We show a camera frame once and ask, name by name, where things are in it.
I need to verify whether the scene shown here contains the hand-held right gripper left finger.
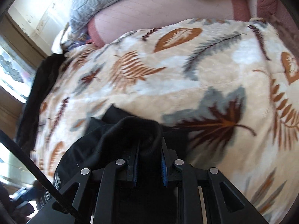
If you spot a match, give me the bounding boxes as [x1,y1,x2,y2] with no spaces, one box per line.
[52,141,142,224]

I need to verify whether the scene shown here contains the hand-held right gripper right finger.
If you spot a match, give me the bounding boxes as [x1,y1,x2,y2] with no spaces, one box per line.
[160,142,246,224]

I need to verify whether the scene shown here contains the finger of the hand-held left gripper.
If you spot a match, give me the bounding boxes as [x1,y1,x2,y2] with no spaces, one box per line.
[10,187,35,209]

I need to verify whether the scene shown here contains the black pants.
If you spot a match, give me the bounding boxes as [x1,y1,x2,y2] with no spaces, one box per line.
[53,105,191,192]

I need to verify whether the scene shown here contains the leaf print blanket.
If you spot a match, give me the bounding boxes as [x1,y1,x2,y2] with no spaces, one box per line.
[30,19,299,224]

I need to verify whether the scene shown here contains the black jacket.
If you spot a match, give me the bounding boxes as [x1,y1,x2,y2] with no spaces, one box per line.
[17,54,66,145]

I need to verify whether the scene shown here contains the stained glass window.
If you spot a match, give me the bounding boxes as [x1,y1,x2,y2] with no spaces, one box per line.
[0,44,35,103]

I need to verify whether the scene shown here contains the purple cloth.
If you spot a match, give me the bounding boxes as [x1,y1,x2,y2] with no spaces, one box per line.
[70,31,94,49]

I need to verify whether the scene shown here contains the white pillow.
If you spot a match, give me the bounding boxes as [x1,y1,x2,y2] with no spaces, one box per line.
[52,22,72,54]

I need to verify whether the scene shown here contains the pink bolster pillow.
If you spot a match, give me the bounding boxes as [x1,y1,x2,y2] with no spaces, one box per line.
[87,0,251,48]

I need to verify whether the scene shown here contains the grey quilted blanket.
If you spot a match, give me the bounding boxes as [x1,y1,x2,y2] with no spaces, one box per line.
[69,0,187,31]

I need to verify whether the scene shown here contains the black cable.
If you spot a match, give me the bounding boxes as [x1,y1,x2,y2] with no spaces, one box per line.
[0,129,78,218]

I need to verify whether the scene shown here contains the wooden window frame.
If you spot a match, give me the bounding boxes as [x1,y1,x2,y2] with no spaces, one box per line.
[0,12,50,59]

